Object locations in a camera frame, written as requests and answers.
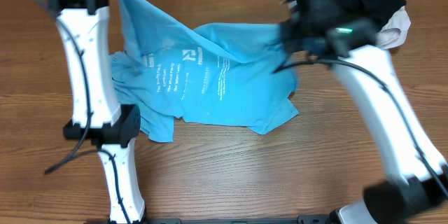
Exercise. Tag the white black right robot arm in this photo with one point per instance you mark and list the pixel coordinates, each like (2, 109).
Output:
(416, 172)

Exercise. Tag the light blue printed t-shirt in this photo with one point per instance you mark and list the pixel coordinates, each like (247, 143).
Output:
(217, 74)

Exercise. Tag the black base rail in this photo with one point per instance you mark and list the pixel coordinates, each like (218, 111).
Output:
(302, 219)

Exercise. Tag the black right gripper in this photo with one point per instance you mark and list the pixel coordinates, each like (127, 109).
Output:
(293, 29)

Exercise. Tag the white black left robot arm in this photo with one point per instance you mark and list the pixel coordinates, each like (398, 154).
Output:
(97, 114)

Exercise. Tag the beige folded garment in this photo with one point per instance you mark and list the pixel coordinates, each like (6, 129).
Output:
(394, 33)

